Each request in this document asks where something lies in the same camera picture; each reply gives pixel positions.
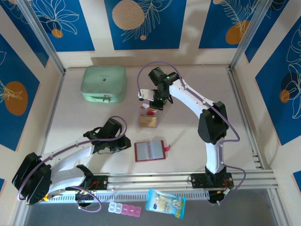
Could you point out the white card red circle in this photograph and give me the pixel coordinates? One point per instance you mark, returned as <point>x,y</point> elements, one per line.
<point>144,108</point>
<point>151,113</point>

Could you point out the gold credit card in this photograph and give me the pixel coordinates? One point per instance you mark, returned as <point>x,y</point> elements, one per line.
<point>148,122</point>

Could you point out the red leather card holder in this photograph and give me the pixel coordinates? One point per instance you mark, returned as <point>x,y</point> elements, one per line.
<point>150,150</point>

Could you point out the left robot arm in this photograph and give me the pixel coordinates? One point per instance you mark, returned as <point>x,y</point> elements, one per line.
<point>31,175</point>

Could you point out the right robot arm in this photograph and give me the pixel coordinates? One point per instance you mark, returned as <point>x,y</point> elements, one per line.
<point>212,122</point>

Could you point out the clear plastic box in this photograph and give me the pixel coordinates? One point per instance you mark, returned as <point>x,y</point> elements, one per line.
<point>148,126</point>

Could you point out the mint green zip pouch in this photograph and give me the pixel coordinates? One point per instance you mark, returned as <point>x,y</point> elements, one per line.
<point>103,82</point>

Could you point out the clear and pink pill organizer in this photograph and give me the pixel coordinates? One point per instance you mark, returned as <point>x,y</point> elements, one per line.
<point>124,209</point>

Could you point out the black connector block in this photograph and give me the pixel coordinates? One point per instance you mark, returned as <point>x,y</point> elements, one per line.
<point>216,199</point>
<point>85,199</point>

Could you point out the blue wet wipes packet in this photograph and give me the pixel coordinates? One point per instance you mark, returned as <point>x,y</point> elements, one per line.
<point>164,203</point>

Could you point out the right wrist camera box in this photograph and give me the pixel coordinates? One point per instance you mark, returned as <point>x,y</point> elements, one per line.
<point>145,94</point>

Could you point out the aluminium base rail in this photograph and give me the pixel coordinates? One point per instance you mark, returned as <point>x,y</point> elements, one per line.
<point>150,180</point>

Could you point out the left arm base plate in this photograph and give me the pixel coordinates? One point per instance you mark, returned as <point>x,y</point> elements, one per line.
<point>101,182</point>

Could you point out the aluminium table side rail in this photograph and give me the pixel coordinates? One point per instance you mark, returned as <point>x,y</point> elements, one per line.
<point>55,101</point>
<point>234,82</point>

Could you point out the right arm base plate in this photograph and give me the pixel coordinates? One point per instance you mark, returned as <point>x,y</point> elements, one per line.
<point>200,181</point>

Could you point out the aluminium frame post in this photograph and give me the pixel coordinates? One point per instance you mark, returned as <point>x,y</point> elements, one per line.
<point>248,35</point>
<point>45,40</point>

